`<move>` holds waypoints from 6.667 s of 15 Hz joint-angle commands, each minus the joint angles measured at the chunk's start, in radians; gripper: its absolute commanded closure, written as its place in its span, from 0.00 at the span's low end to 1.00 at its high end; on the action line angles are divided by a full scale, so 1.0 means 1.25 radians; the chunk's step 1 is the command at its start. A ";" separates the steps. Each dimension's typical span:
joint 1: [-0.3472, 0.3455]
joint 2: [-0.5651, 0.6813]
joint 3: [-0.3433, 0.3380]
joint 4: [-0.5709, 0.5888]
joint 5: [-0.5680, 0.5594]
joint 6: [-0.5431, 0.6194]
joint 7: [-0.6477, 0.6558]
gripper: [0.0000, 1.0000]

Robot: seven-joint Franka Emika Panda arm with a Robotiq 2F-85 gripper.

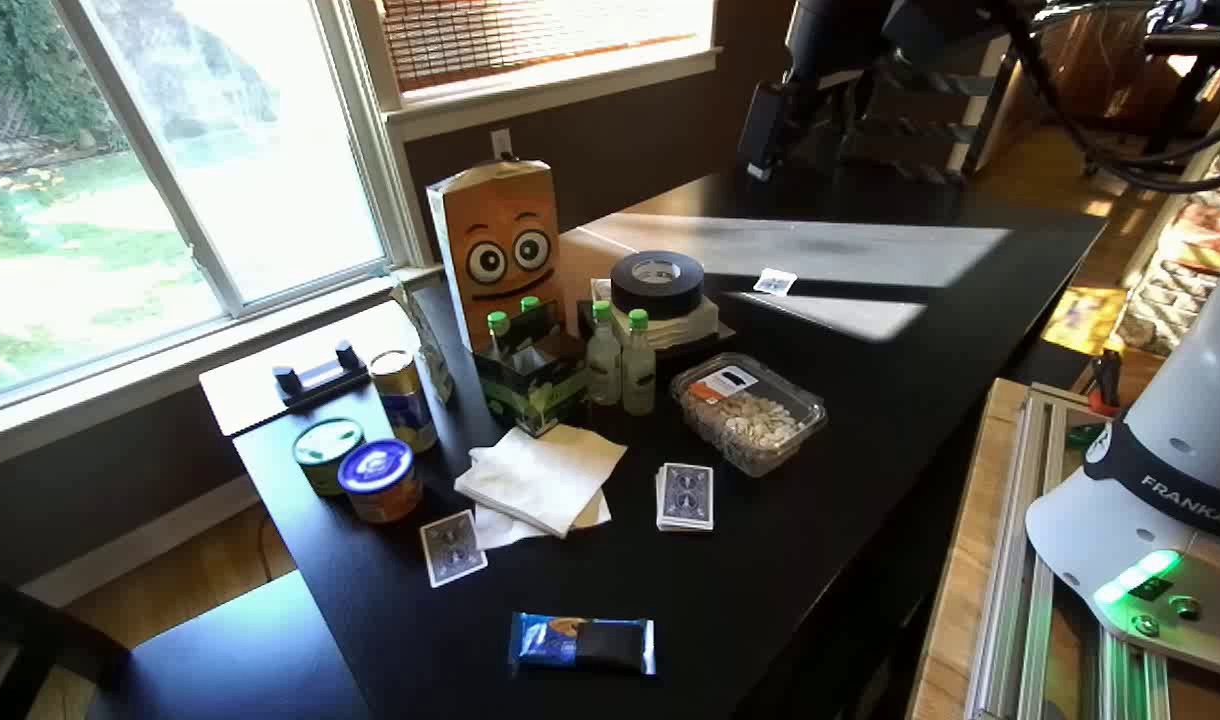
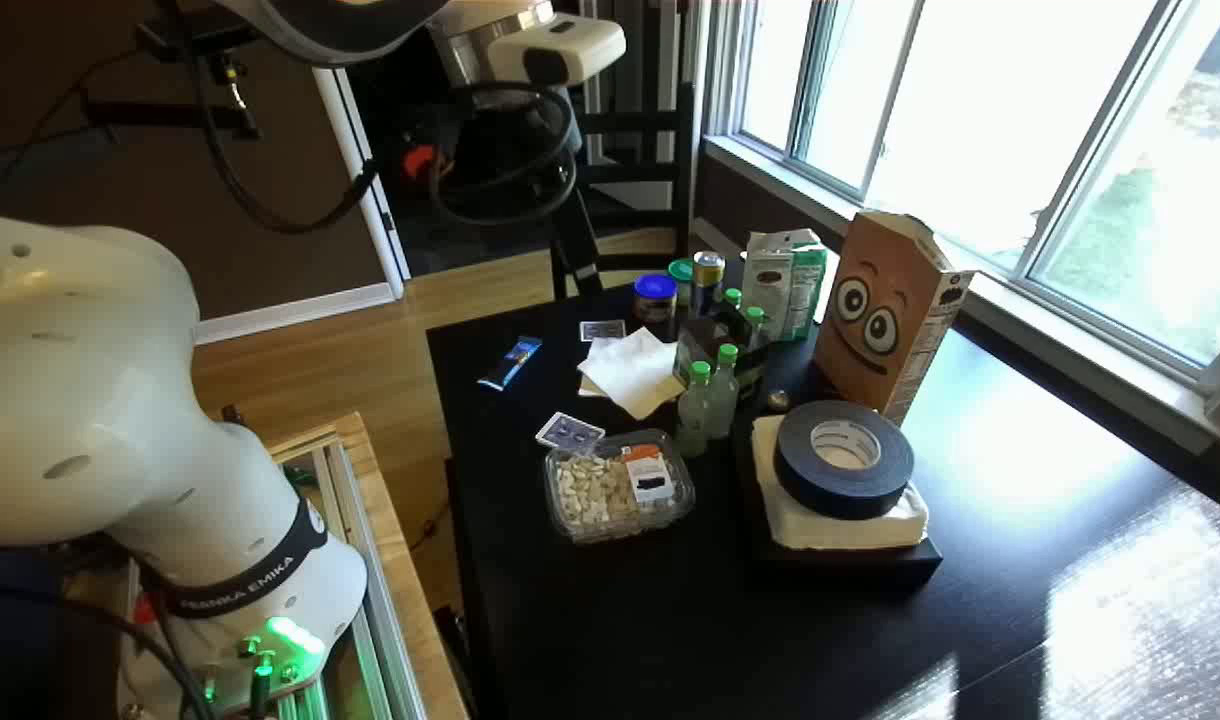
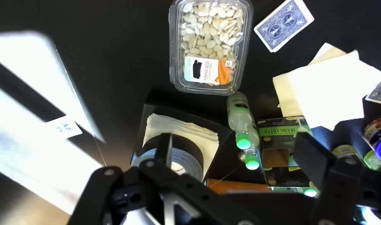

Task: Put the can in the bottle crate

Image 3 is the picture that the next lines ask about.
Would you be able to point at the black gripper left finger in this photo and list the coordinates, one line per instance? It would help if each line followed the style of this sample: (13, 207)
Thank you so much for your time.
(115, 195)

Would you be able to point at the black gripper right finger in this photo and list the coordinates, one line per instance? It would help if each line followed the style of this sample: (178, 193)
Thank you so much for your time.
(340, 182)

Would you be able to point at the dark bottle with green cap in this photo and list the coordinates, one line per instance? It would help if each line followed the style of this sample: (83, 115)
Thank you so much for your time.
(310, 191)

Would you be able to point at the green cardboard bottle crate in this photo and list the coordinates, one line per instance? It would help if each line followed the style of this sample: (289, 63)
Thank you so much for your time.
(281, 137)

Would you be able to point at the clear bottle with green cap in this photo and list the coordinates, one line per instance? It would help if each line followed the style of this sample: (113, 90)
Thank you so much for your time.
(253, 161)
(240, 116)

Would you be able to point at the tin with green lid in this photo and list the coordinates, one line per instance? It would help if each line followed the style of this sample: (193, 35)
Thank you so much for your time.
(373, 161)

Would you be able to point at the tin with blue lid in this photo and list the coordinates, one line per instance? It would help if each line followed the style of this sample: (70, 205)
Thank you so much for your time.
(379, 132)

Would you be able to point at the dark tape roll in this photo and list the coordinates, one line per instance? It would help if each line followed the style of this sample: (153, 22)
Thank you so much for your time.
(188, 151)

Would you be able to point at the white paper napkins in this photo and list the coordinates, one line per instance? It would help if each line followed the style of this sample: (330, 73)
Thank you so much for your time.
(335, 87)

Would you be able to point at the single blue playing card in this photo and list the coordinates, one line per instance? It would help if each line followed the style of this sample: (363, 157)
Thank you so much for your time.
(379, 92)

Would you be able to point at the black box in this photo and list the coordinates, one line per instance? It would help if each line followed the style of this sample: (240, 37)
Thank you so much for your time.
(173, 101)

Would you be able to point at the blue playing card deck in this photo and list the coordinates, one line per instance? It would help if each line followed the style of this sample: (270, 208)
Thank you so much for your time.
(284, 22)

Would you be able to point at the clear plastic seed container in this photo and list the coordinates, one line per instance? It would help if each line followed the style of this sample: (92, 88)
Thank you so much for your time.
(210, 37)

